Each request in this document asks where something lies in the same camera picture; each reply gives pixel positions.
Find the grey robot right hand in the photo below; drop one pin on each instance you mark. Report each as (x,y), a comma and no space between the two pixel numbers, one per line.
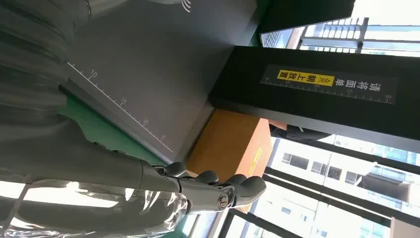
(82,164)

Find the brown cardboard box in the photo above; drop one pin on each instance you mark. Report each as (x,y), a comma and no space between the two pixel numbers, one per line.
(226,144)

